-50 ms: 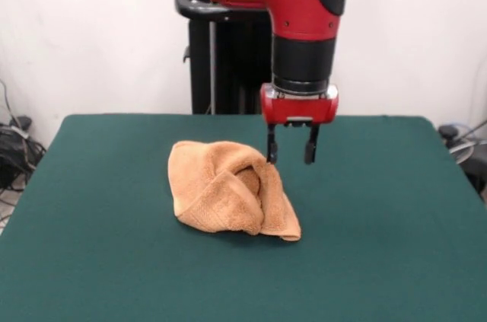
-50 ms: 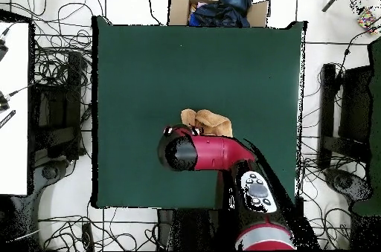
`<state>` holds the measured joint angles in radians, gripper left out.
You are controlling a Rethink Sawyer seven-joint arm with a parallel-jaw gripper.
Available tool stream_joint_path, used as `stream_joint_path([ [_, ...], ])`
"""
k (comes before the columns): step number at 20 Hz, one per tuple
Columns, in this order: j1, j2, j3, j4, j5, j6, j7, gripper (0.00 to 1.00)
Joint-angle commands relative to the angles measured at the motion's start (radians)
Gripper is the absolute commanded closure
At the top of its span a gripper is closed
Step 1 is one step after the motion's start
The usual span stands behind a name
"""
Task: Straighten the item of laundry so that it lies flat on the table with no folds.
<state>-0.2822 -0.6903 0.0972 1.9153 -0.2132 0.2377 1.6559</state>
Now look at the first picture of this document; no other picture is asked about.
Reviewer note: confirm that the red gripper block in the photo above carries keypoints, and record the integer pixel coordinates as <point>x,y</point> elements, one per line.
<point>296,109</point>

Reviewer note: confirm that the dark green table cloth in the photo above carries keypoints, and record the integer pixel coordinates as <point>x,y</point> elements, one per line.
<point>114,261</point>

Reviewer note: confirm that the tan terry towel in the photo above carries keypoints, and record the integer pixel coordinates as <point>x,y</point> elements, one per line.
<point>213,192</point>

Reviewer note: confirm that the black floor equipment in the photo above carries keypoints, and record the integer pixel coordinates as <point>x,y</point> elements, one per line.
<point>477,173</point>

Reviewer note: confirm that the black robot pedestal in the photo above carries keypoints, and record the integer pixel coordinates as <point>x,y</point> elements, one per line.
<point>201,71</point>

